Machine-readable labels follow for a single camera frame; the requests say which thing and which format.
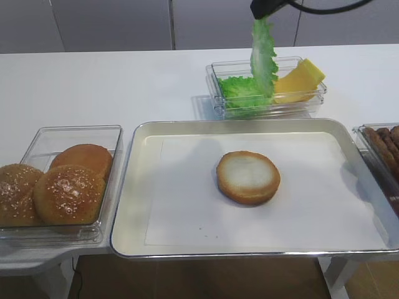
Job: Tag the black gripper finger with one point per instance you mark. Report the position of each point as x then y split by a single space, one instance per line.
262 8

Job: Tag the green lettuce leaf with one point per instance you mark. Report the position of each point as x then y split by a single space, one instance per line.
263 67
245 96

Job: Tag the clear lettuce cheese container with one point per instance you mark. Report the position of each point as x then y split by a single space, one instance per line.
310 103

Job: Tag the yellow cheese slice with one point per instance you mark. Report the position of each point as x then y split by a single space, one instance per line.
315 73

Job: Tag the orange cheese slice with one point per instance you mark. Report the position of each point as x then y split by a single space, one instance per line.
287 89

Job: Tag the brown meat patty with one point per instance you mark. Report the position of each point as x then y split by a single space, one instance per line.
385 135
380 147
394 133

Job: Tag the bottom bun half on tray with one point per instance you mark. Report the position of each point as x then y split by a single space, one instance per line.
247 178

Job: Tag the clear patty tomato container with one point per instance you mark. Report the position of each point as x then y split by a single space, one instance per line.
377 167

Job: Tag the white paper sheet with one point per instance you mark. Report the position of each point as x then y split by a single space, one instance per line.
316 208

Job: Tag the plain bun half in container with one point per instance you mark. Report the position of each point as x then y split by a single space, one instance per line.
94 157

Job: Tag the clear bun container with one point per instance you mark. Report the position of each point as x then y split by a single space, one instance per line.
46 145

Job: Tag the metal baking tray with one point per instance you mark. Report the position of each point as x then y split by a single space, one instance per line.
134 209

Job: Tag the right sesame bun top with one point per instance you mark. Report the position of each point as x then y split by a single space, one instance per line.
68 195

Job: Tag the sesame bun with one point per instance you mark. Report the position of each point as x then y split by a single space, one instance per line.
68 195
17 205

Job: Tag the left sesame bun top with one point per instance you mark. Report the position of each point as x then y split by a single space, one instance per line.
17 205

